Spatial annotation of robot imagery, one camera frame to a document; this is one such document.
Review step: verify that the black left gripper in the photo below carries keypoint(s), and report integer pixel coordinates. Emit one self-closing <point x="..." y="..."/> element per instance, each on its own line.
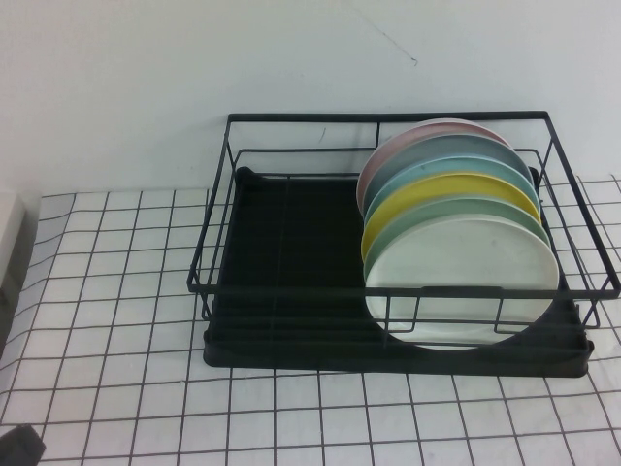
<point x="19" y="449"/>

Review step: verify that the white plate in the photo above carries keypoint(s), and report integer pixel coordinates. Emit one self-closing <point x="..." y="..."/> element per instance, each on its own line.
<point x="461" y="262"/>

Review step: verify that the yellow plate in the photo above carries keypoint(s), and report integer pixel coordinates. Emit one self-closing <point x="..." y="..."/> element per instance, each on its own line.
<point x="436" y="189"/>

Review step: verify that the grey-blue plate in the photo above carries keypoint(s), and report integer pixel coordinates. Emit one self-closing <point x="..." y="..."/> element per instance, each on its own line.
<point x="446" y="148"/>

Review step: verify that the teal plate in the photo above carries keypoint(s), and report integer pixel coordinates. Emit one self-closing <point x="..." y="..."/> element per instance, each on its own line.
<point x="461" y="167"/>

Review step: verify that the light green plate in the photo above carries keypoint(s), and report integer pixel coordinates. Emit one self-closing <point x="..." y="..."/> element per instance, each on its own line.
<point x="485" y="208"/>

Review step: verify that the pink plate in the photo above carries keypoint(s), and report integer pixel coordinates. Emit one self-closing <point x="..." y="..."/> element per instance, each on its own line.
<point x="436" y="127"/>

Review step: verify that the white black-grid tablecloth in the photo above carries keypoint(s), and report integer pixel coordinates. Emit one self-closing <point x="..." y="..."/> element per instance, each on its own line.
<point x="145" y="388"/>

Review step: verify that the white box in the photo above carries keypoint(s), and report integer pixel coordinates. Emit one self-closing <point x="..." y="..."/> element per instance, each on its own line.
<point x="14" y="233"/>

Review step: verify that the black plastic drip tray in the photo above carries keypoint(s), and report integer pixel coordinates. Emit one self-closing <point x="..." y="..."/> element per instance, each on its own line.
<point x="301" y="233"/>

